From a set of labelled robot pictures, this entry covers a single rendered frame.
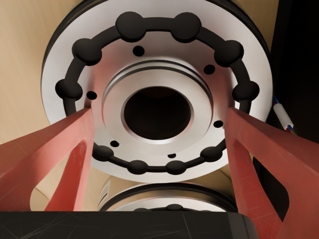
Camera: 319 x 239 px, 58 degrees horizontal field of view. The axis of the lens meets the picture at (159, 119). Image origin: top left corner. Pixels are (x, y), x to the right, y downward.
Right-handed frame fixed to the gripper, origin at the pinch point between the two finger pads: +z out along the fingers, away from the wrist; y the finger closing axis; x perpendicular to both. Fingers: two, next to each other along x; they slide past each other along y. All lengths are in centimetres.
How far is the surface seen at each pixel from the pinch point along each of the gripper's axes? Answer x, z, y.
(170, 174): 3.7, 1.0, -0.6
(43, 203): 9.7, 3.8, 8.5
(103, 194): 8.0, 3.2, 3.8
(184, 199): 5.9, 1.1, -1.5
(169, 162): 3.2, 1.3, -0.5
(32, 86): 0.0, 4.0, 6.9
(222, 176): 6.9, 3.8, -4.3
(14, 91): 0.4, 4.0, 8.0
